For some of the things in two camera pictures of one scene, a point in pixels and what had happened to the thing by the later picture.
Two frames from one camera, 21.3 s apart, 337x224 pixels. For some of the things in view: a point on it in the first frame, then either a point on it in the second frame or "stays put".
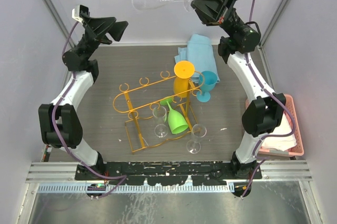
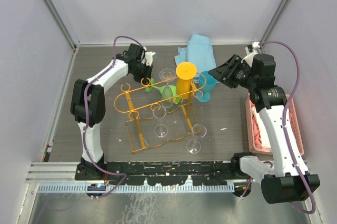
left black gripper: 95,27 -> 147,75
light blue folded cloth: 199,52 stays put
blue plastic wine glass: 207,80 stays put
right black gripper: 215,10 -> 223,74
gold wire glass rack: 161,110 stays put
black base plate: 168,173 stays put
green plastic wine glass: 177,120 -> 167,92
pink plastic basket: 298,149 stays put
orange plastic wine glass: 183,70 stays put
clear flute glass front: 198,131 stays put
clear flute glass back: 148,0 -> 167,75
